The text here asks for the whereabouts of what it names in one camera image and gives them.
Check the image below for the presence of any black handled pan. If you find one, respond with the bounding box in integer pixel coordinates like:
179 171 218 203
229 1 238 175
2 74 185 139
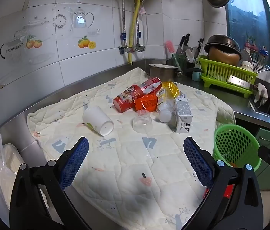
185 67 204 77

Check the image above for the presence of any dark wok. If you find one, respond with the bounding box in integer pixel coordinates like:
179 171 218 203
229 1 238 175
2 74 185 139
204 35 241 55

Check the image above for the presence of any green perforated plastic basket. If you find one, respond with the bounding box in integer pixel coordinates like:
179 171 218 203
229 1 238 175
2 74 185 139
213 124 262 170

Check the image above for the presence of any red printed cup clear lid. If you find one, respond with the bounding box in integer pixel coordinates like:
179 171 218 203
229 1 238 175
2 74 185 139
113 84 145 113

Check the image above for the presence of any white rag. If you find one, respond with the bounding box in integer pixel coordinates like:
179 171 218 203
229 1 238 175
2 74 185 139
253 83 269 103

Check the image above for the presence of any white spatula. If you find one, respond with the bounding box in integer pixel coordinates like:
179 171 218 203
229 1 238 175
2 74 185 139
185 49 194 63

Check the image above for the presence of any yellow plastic wrapper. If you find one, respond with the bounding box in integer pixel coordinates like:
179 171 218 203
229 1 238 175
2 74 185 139
161 81 180 99

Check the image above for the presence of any red soda can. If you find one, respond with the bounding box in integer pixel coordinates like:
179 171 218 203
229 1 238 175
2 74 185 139
140 77 162 94

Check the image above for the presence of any grey white drink carton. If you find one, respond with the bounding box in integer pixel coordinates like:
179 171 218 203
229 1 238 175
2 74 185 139
174 95 193 134

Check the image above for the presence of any orange red foil wrapper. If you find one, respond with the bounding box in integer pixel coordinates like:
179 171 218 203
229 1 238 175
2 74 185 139
134 93 160 112

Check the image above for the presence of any steel cleaver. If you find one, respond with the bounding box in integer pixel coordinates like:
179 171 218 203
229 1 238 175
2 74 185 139
226 75 252 90

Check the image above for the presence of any white paper cup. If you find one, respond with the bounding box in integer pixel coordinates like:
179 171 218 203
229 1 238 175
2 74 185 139
82 106 115 136

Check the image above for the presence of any cream quilted printed mat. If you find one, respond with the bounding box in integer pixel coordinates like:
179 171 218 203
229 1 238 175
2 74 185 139
27 67 236 230

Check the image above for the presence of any clear plastic cup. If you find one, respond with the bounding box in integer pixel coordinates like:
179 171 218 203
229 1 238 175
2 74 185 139
132 109 153 133

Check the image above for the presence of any green plastic dish rack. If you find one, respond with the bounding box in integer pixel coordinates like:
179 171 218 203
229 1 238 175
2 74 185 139
198 55 259 99

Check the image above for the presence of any long braided steel hose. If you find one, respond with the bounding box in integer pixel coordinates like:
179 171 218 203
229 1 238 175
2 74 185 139
117 0 127 48

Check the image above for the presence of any green glass jar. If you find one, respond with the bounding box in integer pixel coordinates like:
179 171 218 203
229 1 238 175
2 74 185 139
172 53 186 70

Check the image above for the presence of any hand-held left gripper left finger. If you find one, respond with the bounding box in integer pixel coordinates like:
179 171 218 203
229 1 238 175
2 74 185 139
9 136 90 230

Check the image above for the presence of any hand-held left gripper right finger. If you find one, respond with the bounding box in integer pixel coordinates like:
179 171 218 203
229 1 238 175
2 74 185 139
183 136 263 230

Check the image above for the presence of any white bowl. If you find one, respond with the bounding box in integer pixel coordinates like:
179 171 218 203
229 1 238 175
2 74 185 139
240 60 254 72

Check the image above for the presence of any large black handled knife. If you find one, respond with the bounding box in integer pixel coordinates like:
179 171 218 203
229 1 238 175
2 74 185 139
175 34 190 54

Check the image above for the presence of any plastic bag of tissues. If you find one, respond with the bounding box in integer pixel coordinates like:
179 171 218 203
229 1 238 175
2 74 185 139
0 130 49 209

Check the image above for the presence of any steel pot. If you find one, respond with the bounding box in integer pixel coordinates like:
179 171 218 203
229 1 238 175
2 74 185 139
149 63 182 82

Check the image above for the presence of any pink bottle brush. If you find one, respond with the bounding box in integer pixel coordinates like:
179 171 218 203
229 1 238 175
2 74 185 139
165 41 176 54

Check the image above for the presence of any small black handled knife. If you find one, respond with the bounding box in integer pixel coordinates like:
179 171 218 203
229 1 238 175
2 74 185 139
197 38 204 57

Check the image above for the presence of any short braided steel hose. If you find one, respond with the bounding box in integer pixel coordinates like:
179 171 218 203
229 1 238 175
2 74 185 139
136 12 141 46

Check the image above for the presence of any yellow gas hose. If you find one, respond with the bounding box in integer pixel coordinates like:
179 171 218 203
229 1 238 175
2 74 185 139
129 0 142 65

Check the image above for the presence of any white plastic bottle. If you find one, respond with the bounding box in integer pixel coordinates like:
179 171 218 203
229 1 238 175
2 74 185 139
156 88 175 123

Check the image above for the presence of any brown pot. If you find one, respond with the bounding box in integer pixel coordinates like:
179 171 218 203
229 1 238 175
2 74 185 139
209 45 243 66

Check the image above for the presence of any window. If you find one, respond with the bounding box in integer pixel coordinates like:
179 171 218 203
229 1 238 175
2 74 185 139
226 0 270 72

